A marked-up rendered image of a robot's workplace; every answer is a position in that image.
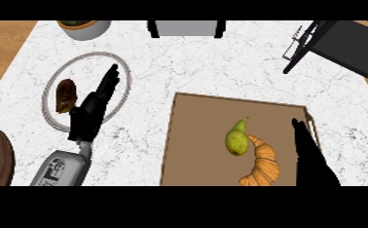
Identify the grey black-framed appliance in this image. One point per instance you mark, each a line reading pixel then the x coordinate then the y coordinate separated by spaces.
pixel 184 28

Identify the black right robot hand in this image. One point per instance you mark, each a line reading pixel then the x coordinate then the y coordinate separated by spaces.
pixel 310 160

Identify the dark brown round object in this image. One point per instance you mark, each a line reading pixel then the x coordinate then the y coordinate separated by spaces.
pixel 6 160

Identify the green pear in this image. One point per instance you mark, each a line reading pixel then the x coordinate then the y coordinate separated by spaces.
pixel 236 139

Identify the dark brown pastry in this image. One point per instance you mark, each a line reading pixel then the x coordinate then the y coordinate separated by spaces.
pixel 65 96

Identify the brown wooden tray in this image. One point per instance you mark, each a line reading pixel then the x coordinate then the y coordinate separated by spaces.
pixel 205 141

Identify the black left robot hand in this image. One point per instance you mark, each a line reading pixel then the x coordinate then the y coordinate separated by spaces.
pixel 90 109

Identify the white round plate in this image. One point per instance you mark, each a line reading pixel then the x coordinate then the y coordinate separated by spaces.
pixel 85 90

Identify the golden croissant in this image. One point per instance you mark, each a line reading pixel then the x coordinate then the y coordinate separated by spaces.
pixel 264 165

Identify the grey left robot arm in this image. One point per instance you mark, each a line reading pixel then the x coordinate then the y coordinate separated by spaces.
pixel 62 169

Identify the grey plant pot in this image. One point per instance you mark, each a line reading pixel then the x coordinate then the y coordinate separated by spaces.
pixel 84 28

